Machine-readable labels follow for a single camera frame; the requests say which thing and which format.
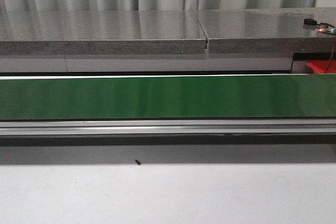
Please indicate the aluminium conveyor front rail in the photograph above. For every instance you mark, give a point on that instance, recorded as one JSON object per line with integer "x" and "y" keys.
{"x": 202, "y": 126}

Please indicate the grey stone slab left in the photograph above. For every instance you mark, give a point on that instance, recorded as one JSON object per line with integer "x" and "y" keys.
{"x": 84, "y": 32}

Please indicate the grey stone slab right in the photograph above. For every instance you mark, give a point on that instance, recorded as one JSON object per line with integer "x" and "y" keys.
{"x": 266, "y": 30}

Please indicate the red plastic bin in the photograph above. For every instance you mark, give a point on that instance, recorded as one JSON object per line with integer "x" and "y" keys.
{"x": 321, "y": 66}

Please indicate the green conveyor belt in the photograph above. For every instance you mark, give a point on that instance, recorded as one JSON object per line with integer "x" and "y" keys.
{"x": 250, "y": 96}

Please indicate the grey stone slab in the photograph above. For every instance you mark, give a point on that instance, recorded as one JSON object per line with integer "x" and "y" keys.
{"x": 84, "y": 32}
{"x": 266, "y": 30}

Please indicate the green circuit board red LED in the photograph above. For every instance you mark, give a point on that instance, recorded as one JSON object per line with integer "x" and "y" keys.
{"x": 326, "y": 29}

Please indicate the black sensor module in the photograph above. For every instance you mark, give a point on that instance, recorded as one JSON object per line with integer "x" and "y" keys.
{"x": 310, "y": 21}

